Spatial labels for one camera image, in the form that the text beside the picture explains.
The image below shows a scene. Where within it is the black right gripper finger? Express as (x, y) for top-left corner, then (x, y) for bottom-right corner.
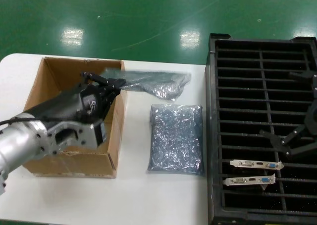
(259, 125), (317, 161)
(288, 70), (317, 97)

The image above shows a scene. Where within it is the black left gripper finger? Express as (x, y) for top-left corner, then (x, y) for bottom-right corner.
(103, 77), (127, 108)
(80, 71), (110, 87)

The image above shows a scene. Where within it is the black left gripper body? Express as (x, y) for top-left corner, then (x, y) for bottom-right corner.
(23, 84), (117, 128)

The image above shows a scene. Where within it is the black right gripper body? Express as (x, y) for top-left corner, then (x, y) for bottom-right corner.
(304, 105), (317, 137)

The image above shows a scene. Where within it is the silver antistatic bag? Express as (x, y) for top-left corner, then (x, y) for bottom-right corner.
(147, 103), (206, 177)
(103, 67), (193, 103)

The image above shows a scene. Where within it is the card metal bracket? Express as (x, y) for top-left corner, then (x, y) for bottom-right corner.
(222, 174), (277, 187)
(229, 160), (284, 170)

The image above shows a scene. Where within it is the brown cardboard box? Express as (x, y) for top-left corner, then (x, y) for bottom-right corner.
(22, 57), (128, 179)

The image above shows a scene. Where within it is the black slotted plastic container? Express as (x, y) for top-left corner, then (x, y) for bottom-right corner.
(205, 33), (317, 225)

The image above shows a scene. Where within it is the flat silver antistatic bag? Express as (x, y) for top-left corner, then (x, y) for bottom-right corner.
(147, 103), (206, 177)

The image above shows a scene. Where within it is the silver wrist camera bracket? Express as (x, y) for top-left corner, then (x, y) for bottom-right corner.
(37, 119), (107, 157)

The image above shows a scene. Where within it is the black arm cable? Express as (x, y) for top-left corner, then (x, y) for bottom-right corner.
(0, 116), (38, 126)

